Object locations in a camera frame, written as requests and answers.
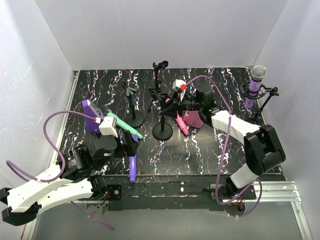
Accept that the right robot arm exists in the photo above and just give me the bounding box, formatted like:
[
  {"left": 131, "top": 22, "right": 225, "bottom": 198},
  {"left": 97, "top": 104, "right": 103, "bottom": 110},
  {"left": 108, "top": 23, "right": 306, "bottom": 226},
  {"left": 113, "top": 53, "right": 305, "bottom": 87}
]
[{"left": 160, "top": 85, "right": 286, "bottom": 196}]

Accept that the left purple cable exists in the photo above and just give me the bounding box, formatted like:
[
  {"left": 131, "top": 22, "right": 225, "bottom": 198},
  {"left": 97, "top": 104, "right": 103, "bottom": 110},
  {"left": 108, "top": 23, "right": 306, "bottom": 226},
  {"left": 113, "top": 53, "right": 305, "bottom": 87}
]
[{"left": 5, "top": 110, "right": 115, "bottom": 231}]

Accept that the shock mount tripod stand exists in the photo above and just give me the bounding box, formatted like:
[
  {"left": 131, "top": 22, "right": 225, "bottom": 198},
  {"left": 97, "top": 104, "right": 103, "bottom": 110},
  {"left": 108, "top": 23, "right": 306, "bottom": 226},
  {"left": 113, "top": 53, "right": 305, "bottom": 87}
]
[{"left": 240, "top": 81, "right": 279, "bottom": 125}]

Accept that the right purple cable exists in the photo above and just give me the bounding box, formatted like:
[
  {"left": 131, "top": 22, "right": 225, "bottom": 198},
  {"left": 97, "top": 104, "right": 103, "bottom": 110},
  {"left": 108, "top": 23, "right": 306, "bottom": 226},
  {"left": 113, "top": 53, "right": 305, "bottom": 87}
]
[{"left": 184, "top": 75, "right": 263, "bottom": 219}]

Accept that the black tripod mic stand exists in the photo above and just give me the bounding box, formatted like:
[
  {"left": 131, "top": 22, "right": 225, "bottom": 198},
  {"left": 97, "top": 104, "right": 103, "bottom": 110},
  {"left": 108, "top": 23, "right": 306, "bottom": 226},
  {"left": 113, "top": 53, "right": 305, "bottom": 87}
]
[{"left": 147, "top": 60, "right": 169, "bottom": 113}]

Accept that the round base stand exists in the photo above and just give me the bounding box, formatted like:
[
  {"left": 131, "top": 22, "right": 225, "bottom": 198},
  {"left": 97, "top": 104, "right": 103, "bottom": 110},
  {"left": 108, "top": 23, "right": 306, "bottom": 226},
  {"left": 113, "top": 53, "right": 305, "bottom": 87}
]
[
  {"left": 121, "top": 80, "right": 145, "bottom": 129},
  {"left": 148, "top": 87, "right": 173, "bottom": 141}
]

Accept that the purple cable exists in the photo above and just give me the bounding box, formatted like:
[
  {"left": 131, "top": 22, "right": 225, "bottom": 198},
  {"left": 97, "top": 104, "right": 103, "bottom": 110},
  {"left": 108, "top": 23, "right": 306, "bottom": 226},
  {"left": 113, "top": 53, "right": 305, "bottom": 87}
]
[
  {"left": 184, "top": 75, "right": 263, "bottom": 219},
  {"left": 5, "top": 110, "right": 115, "bottom": 231}
]

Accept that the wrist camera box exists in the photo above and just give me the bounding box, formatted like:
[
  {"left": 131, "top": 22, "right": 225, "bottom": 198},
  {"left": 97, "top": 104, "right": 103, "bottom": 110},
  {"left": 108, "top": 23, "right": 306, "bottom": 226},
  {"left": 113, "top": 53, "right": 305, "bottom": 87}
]
[
  {"left": 99, "top": 116, "right": 118, "bottom": 138},
  {"left": 172, "top": 79, "right": 187, "bottom": 101}
]

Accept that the pink metronome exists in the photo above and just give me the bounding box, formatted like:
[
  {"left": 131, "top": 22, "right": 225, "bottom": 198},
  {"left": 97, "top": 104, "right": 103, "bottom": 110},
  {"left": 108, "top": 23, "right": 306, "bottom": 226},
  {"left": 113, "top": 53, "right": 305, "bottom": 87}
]
[{"left": 183, "top": 110, "right": 204, "bottom": 129}]

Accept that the glitter purple microphone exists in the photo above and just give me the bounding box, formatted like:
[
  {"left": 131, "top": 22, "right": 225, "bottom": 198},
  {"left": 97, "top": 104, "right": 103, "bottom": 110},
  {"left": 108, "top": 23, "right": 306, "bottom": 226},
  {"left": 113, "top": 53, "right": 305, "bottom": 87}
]
[{"left": 244, "top": 65, "right": 267, "bottom": 109}]

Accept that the purple plastic microphone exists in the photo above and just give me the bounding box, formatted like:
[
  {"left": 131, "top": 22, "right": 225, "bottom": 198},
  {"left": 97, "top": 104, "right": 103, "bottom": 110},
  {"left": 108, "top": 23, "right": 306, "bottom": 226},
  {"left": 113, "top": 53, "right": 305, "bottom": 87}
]
[{"left": 129, "top": 155, "right": 137, "bottom": 183}]

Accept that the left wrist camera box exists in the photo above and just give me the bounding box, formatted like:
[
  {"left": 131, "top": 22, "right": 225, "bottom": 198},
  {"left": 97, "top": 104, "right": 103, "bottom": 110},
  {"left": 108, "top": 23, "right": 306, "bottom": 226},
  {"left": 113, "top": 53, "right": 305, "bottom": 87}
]
[{"left": 99, "top": 116, "right": 118, "bottom": 138}]

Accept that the pink microphone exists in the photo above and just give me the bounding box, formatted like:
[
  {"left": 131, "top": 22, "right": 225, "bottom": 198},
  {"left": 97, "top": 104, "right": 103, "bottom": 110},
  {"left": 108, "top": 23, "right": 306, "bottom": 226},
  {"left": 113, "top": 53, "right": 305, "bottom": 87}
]
[{"left": 175, "top": 112, "right": 189, "bottom": 136}]

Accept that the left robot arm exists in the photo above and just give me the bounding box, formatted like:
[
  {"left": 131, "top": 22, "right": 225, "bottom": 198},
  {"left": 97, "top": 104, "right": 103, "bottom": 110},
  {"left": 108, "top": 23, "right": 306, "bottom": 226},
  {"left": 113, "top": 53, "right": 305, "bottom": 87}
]
[{"left": 0, "top": 130, "right": 139, "bottom": 226}]

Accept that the teal green microphone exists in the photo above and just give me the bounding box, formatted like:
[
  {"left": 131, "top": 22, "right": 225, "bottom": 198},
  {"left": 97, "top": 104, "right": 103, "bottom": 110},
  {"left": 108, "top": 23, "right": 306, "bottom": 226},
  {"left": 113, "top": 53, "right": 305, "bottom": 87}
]
[{"left": 106, "top": 112, "right": 143, "bottom": 140}]

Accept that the round base stand front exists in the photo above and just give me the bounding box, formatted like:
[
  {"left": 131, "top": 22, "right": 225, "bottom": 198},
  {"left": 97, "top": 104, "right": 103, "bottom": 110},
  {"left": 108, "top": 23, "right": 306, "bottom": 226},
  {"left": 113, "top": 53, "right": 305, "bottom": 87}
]
[{"left": 148, "top": 87, "right": 173, "bottom": 141}]

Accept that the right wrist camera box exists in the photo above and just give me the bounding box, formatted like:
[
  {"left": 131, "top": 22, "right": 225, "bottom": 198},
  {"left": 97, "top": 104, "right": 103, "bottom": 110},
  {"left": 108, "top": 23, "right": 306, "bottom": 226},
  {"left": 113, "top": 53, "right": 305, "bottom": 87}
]
[{"left": 172, "top": 79, "right": 187, "bottom": 101}]

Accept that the purple metronome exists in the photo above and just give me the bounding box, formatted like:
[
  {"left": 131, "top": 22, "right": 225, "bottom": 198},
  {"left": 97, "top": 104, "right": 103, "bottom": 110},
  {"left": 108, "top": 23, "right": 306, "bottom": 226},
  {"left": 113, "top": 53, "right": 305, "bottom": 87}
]
[{"left": 81, "top": 99, "right": 104, "bottom": 133}]

